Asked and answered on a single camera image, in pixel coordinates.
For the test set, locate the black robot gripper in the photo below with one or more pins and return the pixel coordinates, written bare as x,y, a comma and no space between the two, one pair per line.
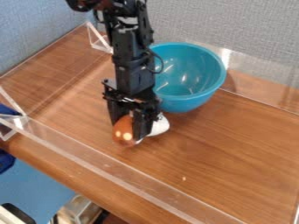
130,91

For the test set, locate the brown white toy mushroom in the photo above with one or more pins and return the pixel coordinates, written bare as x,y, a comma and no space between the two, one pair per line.
123,130

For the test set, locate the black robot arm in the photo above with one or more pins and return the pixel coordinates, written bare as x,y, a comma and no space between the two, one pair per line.
127,25

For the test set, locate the blue plastic bowl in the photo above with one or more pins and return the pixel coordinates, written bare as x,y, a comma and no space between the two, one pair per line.
193,75

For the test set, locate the clear acrylic front barrier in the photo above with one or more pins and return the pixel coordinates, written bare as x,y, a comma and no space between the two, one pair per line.
62,155

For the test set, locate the clear acrylic barrier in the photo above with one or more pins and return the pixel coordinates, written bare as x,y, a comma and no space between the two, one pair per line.
62,155
259,79

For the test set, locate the clear acrylic back barrier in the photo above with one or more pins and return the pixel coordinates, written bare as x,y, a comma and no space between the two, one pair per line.
259,79

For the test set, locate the clear box under table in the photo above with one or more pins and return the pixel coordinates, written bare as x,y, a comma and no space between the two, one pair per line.
79,211

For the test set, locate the black white object bottom left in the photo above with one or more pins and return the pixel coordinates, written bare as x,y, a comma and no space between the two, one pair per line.
11,215

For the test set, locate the clear acrylic corner bracket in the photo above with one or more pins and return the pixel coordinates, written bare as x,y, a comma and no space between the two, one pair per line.
98,40

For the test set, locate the clear acrylic left bracket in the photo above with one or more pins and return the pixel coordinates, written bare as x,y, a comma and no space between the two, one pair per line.
13,116

